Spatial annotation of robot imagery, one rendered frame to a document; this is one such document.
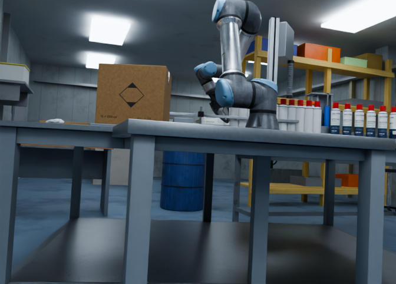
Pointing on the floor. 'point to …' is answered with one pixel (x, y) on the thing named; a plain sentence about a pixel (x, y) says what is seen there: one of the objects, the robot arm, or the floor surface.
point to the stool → (389, 188)
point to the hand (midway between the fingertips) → (227, 121)
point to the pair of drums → (182, 181)
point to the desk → (58, 164)
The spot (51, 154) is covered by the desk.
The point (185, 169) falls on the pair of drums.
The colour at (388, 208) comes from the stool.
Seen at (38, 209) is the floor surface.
